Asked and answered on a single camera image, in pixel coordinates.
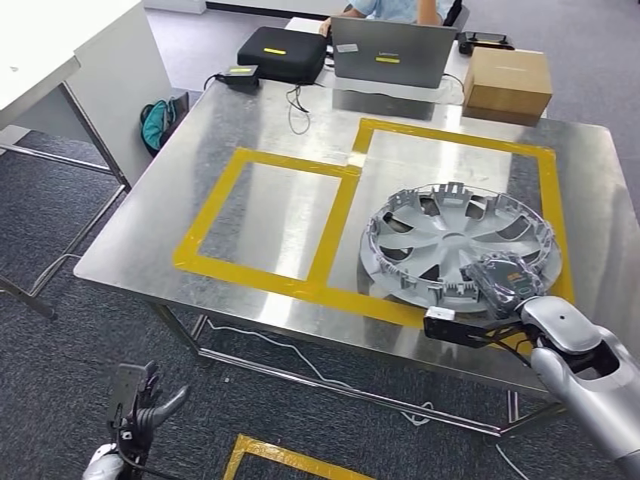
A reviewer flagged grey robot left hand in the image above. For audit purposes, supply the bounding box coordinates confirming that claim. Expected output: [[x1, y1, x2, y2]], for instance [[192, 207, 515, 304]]
[[106, 360, 191, 462]]

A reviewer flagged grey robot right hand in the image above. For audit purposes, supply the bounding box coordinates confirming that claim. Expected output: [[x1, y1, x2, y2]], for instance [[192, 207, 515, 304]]
[[460, 251, 547, 321]]

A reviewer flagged grey plastic wheel cover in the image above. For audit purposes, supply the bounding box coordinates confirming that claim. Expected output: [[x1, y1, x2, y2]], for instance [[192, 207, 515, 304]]
[[358, 180, 564, 315]]

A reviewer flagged wrinkled yellow floor tape square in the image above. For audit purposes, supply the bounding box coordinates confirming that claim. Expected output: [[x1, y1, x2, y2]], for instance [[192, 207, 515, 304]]
[[222, 433, 376, 480]]

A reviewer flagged brown cardboard box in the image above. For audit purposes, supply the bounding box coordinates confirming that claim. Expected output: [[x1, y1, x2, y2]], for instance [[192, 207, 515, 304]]
[[462, 46, 554, 127]]

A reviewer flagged black handheld device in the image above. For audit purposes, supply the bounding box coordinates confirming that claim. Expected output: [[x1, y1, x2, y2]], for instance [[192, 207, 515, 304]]
[[457, 31, 516, 56]]

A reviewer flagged grey laptop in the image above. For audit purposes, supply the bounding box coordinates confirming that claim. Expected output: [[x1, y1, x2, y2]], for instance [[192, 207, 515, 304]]
[[330, 15, 458, 91]]

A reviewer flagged black office chair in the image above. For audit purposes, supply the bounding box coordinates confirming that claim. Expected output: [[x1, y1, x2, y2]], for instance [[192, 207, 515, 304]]
[[442, 3, 471, 31]]

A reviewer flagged teal and black backpack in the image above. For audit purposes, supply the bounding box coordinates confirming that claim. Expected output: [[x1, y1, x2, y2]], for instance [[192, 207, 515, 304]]
[[140, 92, 191, 159]]

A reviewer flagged seated person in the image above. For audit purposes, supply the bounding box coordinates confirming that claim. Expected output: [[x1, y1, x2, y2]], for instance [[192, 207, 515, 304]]
[[319, 0, 456, 38]]

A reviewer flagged black power brick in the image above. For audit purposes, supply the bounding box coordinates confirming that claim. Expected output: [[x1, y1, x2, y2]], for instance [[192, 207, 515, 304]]
[[204, 64, 261, 92]]

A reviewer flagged black carrying case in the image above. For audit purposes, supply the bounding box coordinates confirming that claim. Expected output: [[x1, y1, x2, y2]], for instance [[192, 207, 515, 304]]
[[236, 26, 329, 86]]

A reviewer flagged white table with chrome legs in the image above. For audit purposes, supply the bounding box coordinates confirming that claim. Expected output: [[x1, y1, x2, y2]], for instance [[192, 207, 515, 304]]
[[0, 0, 174, 321]]

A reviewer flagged white floor cable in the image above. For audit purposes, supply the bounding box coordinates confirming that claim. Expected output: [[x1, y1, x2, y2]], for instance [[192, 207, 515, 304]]
[[494, 442, 532, 480], [205, 319, 435, 429]]

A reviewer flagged thin black cable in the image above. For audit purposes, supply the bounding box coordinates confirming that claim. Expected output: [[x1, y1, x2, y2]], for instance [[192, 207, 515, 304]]
[[285, 82, 312, 137]]

